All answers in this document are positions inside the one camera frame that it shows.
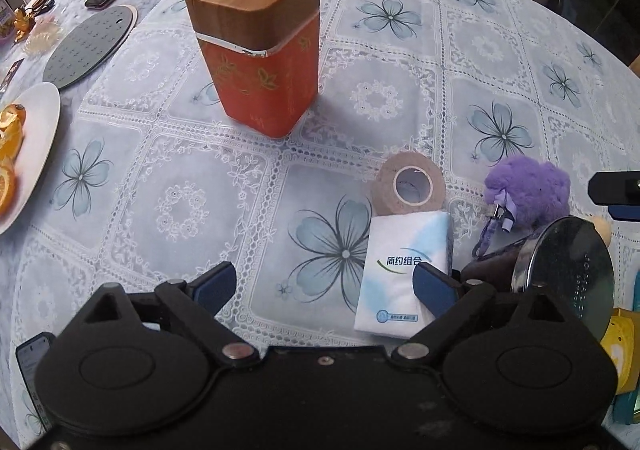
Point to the grey round trivet mat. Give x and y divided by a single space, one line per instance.
85 45

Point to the gold figurine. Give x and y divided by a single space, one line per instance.
22 22

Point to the white plate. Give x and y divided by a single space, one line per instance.
40 130

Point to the beige round sponge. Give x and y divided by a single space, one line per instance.
601 231

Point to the smartphone with lit screen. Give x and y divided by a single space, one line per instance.
32 355

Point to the beige bandage roll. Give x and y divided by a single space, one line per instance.
384 195

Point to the white tissue packet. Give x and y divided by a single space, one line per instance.
390 290

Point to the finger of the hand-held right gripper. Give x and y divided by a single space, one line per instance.
617 187

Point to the orange slice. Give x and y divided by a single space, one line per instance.
5 185
10 142
12 116

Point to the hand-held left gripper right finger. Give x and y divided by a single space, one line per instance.
431 291

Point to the orange tin with wooden lid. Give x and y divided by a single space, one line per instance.
260 80

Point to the yellow plush pouch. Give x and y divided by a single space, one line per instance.
622 340

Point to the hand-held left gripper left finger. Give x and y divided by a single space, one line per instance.
215 286

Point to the translucent shell dish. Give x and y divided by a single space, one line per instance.
44 35

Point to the teal storage box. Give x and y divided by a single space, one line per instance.
627 405

